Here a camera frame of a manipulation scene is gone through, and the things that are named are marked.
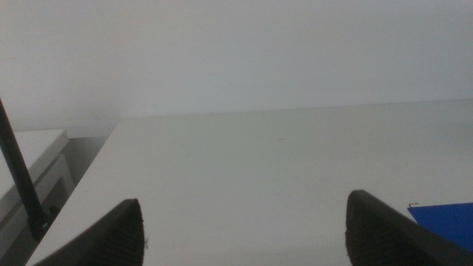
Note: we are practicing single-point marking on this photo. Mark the blue mat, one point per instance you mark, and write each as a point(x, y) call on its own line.
point(445, 221)

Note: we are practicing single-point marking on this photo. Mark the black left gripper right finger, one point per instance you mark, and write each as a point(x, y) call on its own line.
point(384, 236)

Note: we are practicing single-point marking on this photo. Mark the black pole stand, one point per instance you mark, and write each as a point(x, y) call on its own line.
point(20, 173)

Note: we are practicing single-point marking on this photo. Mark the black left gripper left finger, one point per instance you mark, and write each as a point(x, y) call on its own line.
point(111, 240)

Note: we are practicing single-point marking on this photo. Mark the white side table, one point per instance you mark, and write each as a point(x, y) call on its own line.
point(33, 162)

